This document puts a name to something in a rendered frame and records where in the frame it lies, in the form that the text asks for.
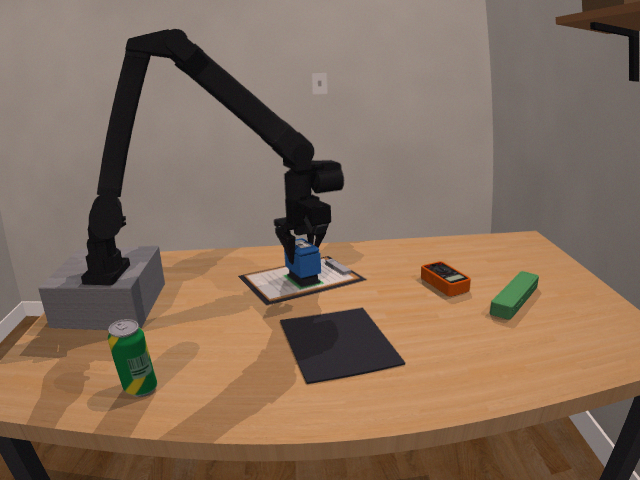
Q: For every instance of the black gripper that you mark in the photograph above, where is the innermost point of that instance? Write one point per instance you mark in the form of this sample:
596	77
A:
300	229

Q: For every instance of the orange pocket multimeter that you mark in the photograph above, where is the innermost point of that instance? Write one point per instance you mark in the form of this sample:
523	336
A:
445	278

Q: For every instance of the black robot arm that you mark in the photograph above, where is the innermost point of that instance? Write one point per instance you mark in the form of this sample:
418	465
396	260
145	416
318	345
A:
103	261

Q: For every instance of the green drink can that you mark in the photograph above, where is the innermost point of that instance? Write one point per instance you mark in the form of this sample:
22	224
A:
131	357

